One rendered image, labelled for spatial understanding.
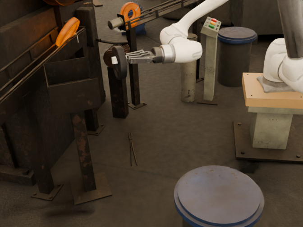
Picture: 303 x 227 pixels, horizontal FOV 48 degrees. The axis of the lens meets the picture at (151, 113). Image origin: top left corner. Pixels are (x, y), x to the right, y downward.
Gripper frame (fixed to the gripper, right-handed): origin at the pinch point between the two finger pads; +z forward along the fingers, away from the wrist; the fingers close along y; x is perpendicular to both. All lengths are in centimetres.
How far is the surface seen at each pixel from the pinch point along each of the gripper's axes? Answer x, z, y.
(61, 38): 0.6, 22.3, 37.0
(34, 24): 9, 35, 37
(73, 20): 8.8, 14.5, 40.8
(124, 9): 4, -23, 76
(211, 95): -62, -87, 60
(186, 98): -65, -68, 67
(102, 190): -72, 14, -5
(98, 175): -72, 13, 8
